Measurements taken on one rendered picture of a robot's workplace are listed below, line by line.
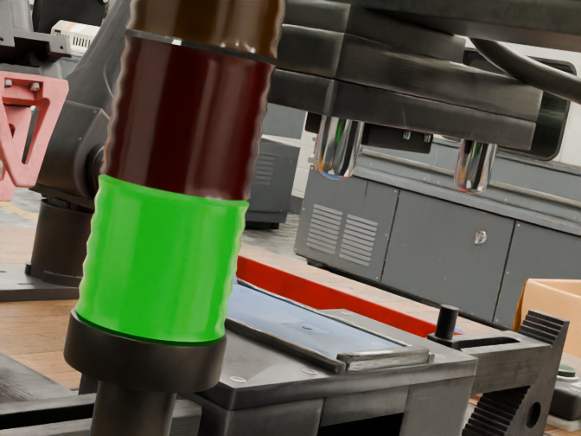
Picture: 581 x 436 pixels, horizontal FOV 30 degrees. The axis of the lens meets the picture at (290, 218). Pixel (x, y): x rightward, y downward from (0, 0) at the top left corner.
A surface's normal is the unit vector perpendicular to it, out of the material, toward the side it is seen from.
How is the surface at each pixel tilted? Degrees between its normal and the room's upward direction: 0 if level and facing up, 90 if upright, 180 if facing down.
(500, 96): 90
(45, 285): 0
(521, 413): 90
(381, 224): 90
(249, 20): 76
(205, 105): 104
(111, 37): 61
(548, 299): 90
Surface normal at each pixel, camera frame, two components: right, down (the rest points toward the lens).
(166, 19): -0.42, 0.28
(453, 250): -0.69, -0.05
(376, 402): 0.73, 0.22
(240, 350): 0.19, -0.97
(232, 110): 0.53, 0.44
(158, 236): 0.04, -0.11
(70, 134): -0.34, -0.46
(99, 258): -0.72, 0.19
